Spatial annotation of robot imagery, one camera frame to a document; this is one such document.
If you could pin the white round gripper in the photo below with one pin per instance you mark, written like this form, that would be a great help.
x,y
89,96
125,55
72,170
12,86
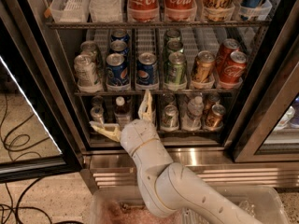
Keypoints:
x,y
138,134

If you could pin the blue pepsi can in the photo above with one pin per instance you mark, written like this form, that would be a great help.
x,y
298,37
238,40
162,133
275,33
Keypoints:
x,y
120,34
119,46
117,70
146,69

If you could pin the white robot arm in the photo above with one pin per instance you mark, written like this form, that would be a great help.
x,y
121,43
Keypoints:
x,y
165,185

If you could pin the front silver can bottom shelf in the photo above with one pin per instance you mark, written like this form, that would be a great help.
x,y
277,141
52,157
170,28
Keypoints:
x,y
97,113

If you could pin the silver can shelf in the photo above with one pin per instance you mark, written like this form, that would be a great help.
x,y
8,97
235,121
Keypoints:
x,y
97,100
97,113

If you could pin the rear silver can bottom shelf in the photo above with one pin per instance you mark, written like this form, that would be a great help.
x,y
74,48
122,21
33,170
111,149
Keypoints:
x,y
97,100

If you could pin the green white can bottom shelf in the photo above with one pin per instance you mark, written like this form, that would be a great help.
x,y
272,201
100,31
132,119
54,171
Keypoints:
x,y
170,118

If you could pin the front green soda can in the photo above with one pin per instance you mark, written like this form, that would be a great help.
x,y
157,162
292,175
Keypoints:
x,y
175,68

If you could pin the green soda can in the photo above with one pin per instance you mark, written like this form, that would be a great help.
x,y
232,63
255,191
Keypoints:
x,y
173,46
172,34
175,68

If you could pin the front white soda can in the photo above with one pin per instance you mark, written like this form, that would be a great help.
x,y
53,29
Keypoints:
x,y
86,72

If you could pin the white soda can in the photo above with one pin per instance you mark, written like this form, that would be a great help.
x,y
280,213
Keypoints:
x,y
86,72
92,48

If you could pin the rear white soda can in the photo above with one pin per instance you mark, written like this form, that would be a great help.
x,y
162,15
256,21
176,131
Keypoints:
x,y
92,48

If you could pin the front gold can bottom shelf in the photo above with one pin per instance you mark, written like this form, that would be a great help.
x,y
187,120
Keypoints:
x,y
214,116

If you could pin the rear gold can bottom shelf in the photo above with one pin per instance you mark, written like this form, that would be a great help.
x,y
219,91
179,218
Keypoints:
x,y
210,100

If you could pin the middle green soda can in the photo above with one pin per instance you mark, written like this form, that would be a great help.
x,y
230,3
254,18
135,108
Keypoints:
x,y
173,46

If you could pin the gold soda can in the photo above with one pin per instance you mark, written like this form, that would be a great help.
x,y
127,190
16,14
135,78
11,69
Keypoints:
x,y
204,63

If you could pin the open glass fridge door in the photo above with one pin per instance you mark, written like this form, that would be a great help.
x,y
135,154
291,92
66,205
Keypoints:
x,y
34,141

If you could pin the rear green soda can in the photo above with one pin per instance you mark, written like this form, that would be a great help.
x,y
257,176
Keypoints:
x,y
172,34

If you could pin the stainless steel fridge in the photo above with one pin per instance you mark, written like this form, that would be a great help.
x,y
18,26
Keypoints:
x,y
257,141

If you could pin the front red coke can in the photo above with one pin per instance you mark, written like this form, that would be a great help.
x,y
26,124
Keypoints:
x,y
234,67

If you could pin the red coke can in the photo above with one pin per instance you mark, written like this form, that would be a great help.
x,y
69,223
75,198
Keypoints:
x,y
226,48
234,67

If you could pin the rear red coke can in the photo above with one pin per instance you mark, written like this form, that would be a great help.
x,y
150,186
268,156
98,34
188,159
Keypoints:
x,y
226,48

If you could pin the empty white shelf tray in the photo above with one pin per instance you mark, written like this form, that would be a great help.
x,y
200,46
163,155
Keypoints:
x,y
70,10

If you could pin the left brown juice bottle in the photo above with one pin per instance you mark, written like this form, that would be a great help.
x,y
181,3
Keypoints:
x,y
123,113

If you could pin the clear water bottle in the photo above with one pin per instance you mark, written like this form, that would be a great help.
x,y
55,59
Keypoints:
x,y
192,119

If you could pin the left clear plastic bin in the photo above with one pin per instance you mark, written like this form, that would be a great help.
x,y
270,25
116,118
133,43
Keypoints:
x,y
124,205

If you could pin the clear plastic bin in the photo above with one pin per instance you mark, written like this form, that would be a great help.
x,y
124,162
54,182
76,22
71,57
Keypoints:
x,y
261,202
124,205

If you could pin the left coca-cola bottle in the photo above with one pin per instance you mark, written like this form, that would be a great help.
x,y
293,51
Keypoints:
x,y
143,10

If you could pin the coca-cola bottle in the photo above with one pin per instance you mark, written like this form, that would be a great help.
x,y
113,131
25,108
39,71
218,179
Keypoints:
x,y
178,10
143,10

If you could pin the right coca-cola bottle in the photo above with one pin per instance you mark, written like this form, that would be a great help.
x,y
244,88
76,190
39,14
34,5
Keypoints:
x,y
178,10

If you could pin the right clear plastic bin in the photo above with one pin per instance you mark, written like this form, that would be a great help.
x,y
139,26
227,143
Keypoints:
x,y
261,202

